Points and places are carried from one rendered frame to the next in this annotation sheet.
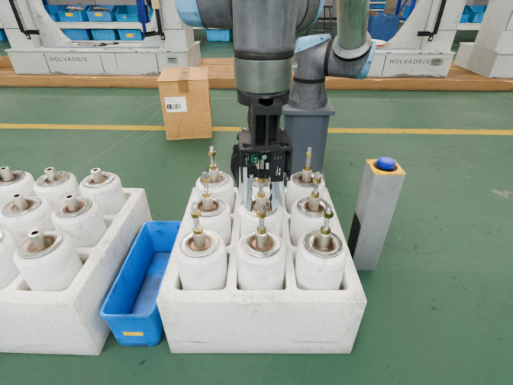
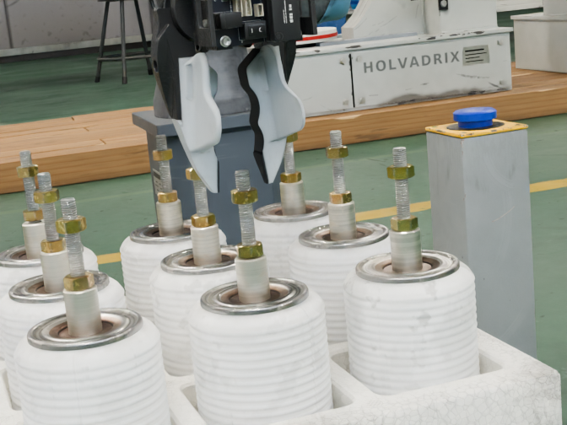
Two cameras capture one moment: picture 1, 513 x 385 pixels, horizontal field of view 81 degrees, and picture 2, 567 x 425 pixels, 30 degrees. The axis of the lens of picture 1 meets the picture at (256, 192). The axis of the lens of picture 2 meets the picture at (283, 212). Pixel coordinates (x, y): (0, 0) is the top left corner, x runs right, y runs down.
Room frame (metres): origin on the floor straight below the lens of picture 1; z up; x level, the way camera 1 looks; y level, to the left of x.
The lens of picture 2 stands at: (-0.25, 0.20, 0.46)
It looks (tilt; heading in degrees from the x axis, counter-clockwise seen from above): 12 degrees down; 341
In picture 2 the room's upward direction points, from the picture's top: 5 degrees counter-clockwise
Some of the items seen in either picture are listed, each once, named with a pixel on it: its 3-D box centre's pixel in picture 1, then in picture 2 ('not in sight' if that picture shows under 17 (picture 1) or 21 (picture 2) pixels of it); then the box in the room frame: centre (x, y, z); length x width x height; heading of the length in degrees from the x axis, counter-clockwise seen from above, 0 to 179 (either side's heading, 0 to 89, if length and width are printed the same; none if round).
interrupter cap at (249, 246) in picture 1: (261, 243); (254, 297); (0.43, -0.01, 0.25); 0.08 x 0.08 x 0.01
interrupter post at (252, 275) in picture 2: (261, 238); (252, 279); (0.43, -0.01, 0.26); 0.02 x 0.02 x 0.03
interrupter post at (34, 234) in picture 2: (214, 175); (37, 240); (0.66, 0.11, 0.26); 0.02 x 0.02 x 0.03
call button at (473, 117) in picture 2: (385, 163); (475, 120); (0.62, -0.30, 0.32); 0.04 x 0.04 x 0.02
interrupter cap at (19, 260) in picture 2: (214, 179); (40, 255); (0.66, 0.11, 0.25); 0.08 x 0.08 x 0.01
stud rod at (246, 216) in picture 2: (261, 222); (247, 224); (0.43, -0.01, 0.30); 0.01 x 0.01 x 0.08
